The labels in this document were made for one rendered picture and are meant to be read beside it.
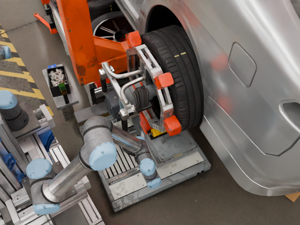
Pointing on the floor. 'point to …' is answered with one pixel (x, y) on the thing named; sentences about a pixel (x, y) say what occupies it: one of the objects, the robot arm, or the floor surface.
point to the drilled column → (68, 113)
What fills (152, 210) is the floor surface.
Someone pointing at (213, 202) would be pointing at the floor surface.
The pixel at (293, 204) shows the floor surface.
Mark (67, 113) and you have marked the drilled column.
